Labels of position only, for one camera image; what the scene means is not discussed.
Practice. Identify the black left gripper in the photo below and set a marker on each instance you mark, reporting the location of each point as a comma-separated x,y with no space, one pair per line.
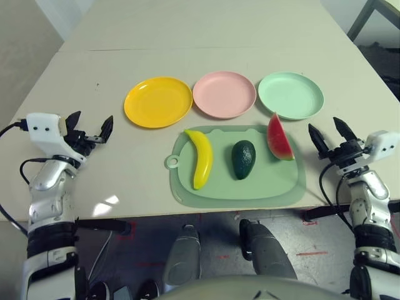
79,142

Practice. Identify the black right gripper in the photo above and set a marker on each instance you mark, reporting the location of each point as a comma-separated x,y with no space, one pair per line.
342,153

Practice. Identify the red toy watermelon slice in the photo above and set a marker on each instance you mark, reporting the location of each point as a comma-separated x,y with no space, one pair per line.
278,137

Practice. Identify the dark green toy avocado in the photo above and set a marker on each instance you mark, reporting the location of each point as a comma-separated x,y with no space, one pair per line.
243,159

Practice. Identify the yellow toy banana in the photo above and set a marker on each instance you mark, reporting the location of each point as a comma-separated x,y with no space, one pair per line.
204,156

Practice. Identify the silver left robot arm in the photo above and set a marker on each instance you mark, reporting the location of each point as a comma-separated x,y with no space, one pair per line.
50,187

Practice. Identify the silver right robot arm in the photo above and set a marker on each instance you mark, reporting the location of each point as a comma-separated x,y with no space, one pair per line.
368,193

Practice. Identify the mint green plastic plate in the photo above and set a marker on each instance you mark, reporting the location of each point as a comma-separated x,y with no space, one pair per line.
290,93

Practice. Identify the yellow plastic plate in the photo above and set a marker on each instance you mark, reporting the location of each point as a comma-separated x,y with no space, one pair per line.
156,103

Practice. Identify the black table base bar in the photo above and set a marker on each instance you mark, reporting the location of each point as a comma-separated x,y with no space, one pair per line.
325,212
103,226

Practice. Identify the green cutting board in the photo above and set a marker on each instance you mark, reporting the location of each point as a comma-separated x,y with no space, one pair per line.
265,184

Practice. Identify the pink plastic plate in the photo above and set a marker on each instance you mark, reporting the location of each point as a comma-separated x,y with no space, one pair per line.
223,93

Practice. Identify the red floor tape strip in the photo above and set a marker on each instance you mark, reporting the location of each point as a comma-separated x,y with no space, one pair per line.
312,253

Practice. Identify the grey right robot leg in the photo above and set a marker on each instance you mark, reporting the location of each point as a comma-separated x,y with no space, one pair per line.
268,250

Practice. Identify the grey robot leg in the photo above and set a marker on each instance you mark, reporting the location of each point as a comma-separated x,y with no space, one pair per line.
182,256
268,250

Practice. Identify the grey left robot leg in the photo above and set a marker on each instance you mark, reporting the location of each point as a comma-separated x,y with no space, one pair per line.
182,256

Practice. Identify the black shoe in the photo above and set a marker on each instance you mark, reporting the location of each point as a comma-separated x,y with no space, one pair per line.
149,290
100,292

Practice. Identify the grey flat floor object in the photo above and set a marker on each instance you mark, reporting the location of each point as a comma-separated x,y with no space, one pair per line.
122,294

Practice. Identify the grey robot torso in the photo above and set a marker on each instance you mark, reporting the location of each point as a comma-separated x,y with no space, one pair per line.
250,290

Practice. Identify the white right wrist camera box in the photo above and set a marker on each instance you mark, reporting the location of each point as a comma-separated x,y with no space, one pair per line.
382,140

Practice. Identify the beige table with dark frame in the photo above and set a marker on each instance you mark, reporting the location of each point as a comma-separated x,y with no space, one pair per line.
359,18

